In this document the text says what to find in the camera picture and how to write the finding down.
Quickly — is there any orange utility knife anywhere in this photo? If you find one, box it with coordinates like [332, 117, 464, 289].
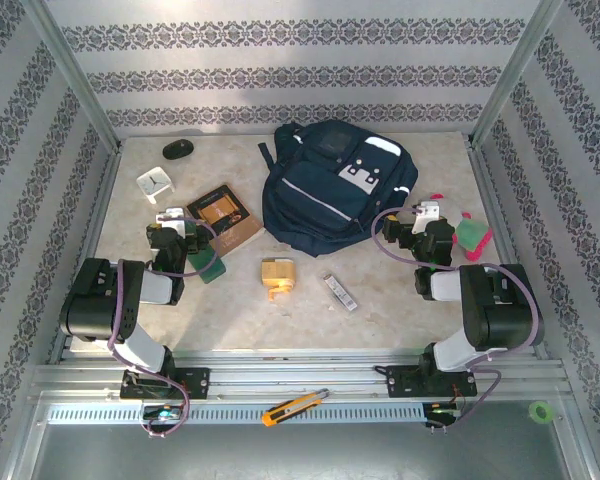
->
[261, 388, 330, 428]

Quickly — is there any black computer mouse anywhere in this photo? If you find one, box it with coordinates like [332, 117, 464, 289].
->
[161, 139, 195, 161]

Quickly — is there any controller circuit board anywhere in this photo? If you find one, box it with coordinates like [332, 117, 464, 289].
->
[142, 405, 184, 422]
[424, 402, 464, 420]

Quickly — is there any yellow wooden block toy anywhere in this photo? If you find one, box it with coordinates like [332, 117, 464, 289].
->
[260, 257, 297, 303]

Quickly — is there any aluminium mounting rail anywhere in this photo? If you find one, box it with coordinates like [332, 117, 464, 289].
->
[29, 348, 571, 404]

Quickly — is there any brown paperback book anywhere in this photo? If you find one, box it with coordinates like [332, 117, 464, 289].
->
[186, 184, 266, 260]

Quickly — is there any white pink green plush toy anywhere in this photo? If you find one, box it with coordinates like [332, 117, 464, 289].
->
[427, 193, 494, 264]

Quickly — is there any small white desk clock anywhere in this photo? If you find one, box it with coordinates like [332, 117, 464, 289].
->
[136, 168, 177, 205]

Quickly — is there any aluminium frame post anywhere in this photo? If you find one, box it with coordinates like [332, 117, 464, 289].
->
[22, 0, 124, 151]
[467, 0, 564, 149]

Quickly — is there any aluminium side rail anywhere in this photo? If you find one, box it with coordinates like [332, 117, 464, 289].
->
[49, 147, 124, 364]
[467, 144, 551, 360]

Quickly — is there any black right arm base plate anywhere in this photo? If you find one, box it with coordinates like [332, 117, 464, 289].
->
[374, 364, 479, 400]

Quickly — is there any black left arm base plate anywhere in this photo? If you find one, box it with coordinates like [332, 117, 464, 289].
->
[119, 367, 211, 401]

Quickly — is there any grey sheet metal tray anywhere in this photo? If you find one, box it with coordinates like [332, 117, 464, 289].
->
[9, 392, 596, 480]

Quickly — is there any left controller circuit board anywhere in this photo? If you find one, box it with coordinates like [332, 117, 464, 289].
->
[142, 405, 184, 422]

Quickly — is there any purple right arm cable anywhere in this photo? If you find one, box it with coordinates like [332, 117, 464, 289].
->
[371, 205, 546, 436]

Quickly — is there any navy blue backpack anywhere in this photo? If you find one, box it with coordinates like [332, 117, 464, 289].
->
[258, 118, 420, 259]

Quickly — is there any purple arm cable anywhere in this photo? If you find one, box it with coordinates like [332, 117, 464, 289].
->
[107, 215, 219, 440]
[371, 205, 546, 436]

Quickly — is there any right controller circuit board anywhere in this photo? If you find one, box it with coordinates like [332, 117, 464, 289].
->
[424, 402, 464, 420]

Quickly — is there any slotted grey cable duct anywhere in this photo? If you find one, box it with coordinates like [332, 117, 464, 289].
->
[47, 403, 426, 426]

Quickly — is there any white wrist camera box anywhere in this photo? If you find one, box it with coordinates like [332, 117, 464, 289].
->
[155, 207, 187, 237]
[413, 199, 442, 235]

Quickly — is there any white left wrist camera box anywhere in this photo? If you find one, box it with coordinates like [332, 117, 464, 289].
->
[155, 207, 187, 237]

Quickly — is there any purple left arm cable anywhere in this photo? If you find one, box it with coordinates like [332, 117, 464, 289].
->
[107, 215, 219, 440]

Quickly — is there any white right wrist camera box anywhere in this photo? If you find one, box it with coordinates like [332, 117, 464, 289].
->
[413, 199, 442, 235]

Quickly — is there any green tape roll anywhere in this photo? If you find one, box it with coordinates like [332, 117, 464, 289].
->
[528, 400, 555, 425]

